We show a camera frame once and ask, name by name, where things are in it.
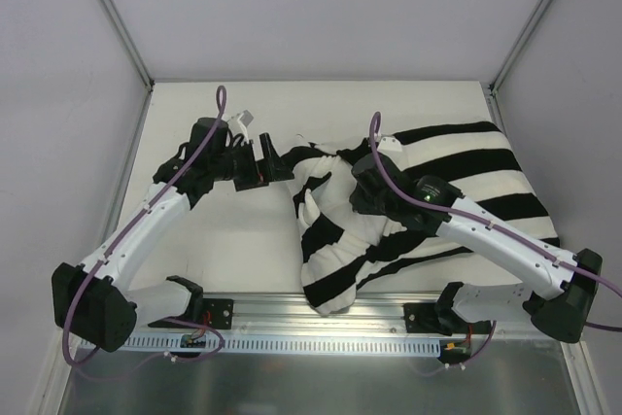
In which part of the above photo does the black white striped pillowcase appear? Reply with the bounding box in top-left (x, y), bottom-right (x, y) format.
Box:
top-left (283, 121), bottom-right (560, 315)

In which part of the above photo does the white pillow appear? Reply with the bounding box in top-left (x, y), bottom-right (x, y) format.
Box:
top-left (283, 141), bottom-right (405, 246)

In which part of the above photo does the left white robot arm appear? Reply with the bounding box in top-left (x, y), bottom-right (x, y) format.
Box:
top-left (52, 114), bottom-right (294, 352)

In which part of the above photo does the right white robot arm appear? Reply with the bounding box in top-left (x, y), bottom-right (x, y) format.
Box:
top-left (350, 155), bottom-right (603, 343)

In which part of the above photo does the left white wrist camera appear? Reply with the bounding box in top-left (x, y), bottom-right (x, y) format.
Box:
top-left (227, 110), bottom-right (254, 133)

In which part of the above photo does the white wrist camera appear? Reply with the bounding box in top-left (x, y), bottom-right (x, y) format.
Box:
top-left (377, 136), bottom-right (403, 155)
top-left (227, 110), bottom-right (254, 133)

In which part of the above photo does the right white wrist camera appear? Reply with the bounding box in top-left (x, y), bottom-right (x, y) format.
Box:
top-left (377, 136), bottom-right (403, 155)

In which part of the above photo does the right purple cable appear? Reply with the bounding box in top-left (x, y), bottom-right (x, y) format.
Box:
top-left (369, 111), bottom-right (622, 329)

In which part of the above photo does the aluminium mounting rail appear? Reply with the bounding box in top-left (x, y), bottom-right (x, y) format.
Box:
top-left (116, 291), bottom-right (536, 338)

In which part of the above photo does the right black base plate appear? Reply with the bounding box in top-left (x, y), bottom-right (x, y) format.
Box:
top-left (402, 302), bottom-right (442, 334)

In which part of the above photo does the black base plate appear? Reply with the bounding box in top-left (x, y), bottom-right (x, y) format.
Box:
top-left (402, 302), bottom-right (442, 334)
top-left (148, 295), bottom-right (234, 330)

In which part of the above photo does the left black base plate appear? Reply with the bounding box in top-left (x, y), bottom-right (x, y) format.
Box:
top-left (148, 295), bottom-right (234, 330)

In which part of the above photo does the white slotted cable duct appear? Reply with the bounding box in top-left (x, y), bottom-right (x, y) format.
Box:
top-left (77, 331), bottom-right (442, 358)

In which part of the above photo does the left aluminium frame post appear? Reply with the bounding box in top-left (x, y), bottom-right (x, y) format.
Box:
top-left (70, 0), bottom-right (156, 93)

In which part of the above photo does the aluminium frame post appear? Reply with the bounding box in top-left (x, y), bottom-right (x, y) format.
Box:
top-left (488, 0), bottom-right (584, 93)
top-left (70, 0), bottom-right (156, 93)

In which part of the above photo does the right aluminium frame post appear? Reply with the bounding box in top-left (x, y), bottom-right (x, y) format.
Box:
top-left (488, 0), bottom-right (584, 93)

